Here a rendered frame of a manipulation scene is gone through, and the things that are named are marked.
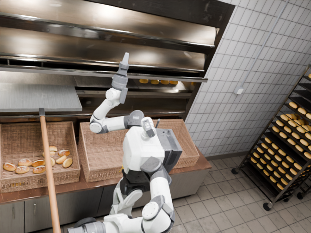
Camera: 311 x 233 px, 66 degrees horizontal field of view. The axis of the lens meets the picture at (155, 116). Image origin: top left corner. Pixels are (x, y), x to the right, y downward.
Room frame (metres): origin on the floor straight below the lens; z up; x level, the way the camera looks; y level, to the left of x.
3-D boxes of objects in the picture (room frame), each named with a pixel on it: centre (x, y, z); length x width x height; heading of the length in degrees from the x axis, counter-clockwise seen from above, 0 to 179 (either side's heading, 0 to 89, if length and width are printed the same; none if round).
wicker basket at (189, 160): (2.01, -0.21, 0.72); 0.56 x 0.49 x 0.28; 124
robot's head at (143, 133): (1.11, 0.02, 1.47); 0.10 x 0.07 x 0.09; 27
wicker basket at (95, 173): (1.67, 0.27, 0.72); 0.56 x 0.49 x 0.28; 125
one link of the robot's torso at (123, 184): (1.15, -0.06, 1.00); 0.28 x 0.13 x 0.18; 125
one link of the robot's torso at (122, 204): (1.11, 0.00, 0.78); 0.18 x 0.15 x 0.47; 35
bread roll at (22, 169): (1.21, 0.85, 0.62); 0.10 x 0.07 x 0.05; 125
